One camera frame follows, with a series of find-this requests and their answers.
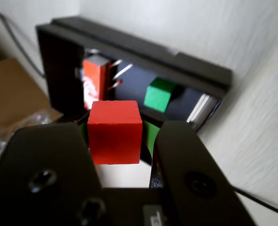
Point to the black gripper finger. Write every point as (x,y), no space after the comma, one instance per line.
(195,169)
(40,174)

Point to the green wooden cube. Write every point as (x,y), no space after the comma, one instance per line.
(159,97)

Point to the black cardboard box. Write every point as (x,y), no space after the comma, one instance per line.
(59,70)

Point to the red-tipped matchstick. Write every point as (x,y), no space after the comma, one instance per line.
(115,85)

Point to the clear plastic bag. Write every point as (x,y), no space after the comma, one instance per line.
(16,131)

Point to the red white matchbox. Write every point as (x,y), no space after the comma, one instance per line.
(95,77)

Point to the large brown cardboard box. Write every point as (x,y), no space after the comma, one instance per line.
(11,94)

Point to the white matchstick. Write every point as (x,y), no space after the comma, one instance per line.
(116,63)
(122,71)

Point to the red wooden cube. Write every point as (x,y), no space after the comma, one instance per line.
(115,136)

